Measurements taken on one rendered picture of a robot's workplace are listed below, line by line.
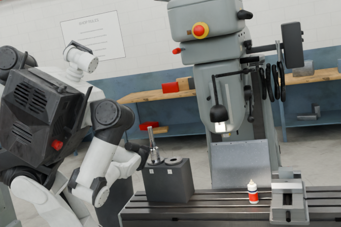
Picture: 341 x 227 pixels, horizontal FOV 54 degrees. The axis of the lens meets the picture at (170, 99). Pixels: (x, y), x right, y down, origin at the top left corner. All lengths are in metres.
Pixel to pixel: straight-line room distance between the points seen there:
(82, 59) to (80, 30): 5.35
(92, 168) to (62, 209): 0.25
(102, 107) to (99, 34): 5.30
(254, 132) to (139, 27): 4.42
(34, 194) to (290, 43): 1.25
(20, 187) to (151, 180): 0.64
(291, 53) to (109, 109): 0.92
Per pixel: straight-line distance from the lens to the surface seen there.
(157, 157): 1.71
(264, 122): 1.91
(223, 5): 1.25
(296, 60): 1.67
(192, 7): 1.27
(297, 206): 1.46
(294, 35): 1.66
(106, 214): 3.46
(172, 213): 1.64
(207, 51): 1.35
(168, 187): 1.69
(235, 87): 1.41
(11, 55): 1.31
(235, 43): 1.34
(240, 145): 1.94
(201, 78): 1.41
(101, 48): 6.40
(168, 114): 6.12
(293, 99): 5.80
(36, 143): 1.18
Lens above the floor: 1.76
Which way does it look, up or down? 10 degrees down
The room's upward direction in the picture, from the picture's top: 10 degrees counter-clockwise
